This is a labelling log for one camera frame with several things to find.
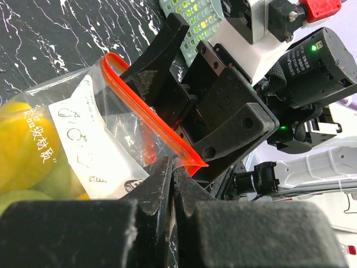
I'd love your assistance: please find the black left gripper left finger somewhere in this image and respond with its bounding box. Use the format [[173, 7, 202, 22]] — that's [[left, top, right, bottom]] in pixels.
[[1, 157, 173, 267]]

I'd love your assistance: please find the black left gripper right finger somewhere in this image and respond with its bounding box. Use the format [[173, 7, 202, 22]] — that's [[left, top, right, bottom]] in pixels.
[[172, 167, 347, 267]]

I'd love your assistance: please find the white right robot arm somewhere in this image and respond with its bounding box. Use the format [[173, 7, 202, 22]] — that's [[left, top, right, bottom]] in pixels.
[[122, 1, 356, 199]]

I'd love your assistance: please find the teal plastic basket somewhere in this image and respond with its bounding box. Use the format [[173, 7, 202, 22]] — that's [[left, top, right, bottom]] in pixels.
[[159, 0, 224, 65]]

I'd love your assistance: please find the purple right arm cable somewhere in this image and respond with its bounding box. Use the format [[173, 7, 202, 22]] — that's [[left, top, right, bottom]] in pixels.
[[337, 94, 357, 109]]

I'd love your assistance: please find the orange fake fruit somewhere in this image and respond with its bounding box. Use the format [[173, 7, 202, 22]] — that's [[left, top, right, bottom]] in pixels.
[[1, 102, 60, 194]]

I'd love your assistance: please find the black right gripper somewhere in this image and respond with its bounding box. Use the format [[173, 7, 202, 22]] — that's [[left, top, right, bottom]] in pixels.
[[120, 13, 356, 181]]

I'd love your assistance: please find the green fake cabbage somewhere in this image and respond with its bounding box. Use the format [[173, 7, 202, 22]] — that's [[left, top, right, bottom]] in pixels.
[[1, 158, 88, 213]]

